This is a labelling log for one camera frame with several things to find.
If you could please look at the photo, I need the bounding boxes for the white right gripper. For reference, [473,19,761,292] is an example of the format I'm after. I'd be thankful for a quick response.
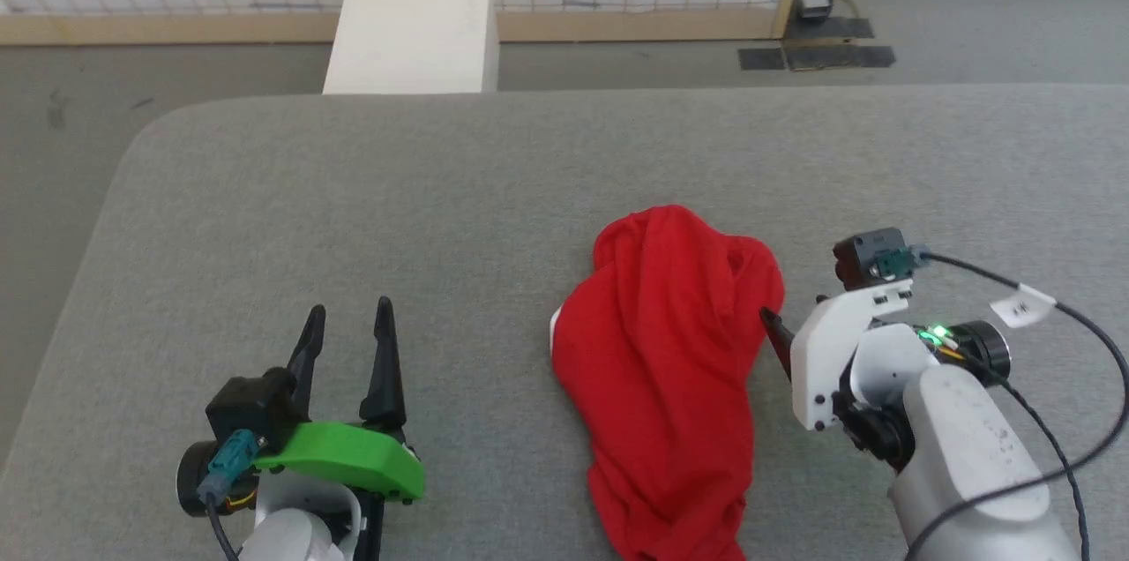
[759,278,941,432]

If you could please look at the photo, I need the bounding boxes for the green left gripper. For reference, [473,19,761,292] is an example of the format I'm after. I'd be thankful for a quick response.
[252,296,426,561]

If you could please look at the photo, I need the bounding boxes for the red garment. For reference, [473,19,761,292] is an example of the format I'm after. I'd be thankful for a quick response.
[549,205,786,561]

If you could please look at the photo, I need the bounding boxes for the black floor mat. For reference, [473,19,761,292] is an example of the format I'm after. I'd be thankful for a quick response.
[737,16,897,72]

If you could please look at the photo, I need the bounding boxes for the white box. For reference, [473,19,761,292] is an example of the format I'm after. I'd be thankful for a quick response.
[322,0,500,95]

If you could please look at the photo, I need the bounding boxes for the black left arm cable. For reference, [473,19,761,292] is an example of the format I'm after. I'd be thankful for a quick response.
[205,497,241,561]

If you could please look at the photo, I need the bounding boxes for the white cable tag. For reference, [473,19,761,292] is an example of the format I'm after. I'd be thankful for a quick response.
[990,282,1058,329]

